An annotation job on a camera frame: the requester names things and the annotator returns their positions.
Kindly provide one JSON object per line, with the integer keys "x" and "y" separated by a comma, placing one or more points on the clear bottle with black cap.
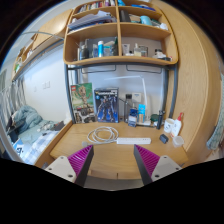
{"x": 128, "y": 106}

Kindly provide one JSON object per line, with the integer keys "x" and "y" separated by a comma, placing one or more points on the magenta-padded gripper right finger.
{"x": 154, "y": 165}

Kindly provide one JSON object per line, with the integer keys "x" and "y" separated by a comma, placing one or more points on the light blue carton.
{"x": 141, "y": 112}

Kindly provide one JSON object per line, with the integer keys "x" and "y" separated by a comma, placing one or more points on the grey metal desk frame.
{"x": 173, "y": 90}

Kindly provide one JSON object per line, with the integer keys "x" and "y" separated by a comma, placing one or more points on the wooden overhead bunk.
{"x": 50, "y": 33}

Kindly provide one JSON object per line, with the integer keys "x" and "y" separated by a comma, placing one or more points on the black electric shaver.
{"x": 160, "y": 120}

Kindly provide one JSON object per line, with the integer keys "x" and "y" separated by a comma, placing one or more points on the dark green round container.
{"x": 154, "y": 118}

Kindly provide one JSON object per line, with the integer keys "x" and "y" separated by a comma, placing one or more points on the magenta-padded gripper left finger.
{"x": 71, "y": 165}

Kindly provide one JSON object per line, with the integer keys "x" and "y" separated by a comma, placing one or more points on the white power strip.
{"x": 133, "y": 141}

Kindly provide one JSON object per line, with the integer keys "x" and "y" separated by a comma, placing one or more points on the wooden shelf unit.
{"x": 118, "y": 33}

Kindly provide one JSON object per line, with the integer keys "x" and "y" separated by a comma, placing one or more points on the white wall plate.
{"x": 44, "y": 86}
{"x": 48, "y": 84}

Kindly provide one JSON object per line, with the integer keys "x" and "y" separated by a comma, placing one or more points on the white bottle with red cap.
{"x": 176, "y": 127}

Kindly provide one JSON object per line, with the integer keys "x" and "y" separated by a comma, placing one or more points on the patterned hanging cloth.
{"x": 218, "y": 130}

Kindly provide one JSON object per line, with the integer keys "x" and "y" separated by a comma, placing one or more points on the white printed mug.
{"x": 168, "y": 126}

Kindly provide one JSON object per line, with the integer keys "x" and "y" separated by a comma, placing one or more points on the bed with bedding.
{"x": 30, "y": 130}

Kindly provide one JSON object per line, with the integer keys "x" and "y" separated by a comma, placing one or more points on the small dark blue box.
{"x": 132, "y": 118}

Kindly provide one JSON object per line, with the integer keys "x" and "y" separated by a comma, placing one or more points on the green toy set box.
{"x": 82, "y": 103}

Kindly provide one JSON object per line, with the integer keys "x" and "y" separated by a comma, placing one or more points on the white desk lamp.
{"x": 144, "y": 96}

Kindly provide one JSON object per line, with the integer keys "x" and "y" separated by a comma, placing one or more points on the white labelled box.
{"x": 136, "y": 98}

